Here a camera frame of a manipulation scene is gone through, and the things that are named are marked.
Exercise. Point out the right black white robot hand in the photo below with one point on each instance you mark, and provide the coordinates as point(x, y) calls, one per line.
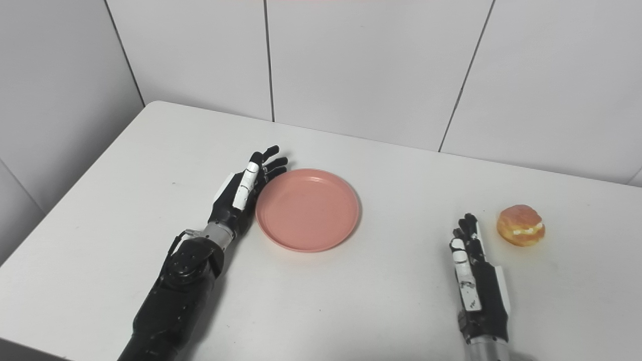
point(476, 286)

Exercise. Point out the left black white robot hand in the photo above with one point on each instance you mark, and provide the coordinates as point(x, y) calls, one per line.
point(241, 195)

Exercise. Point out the pink round plate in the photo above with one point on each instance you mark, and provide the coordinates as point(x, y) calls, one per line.
point(308, 209)

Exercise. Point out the cream puff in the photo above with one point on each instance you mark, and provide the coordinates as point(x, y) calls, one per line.
point(520, 225)

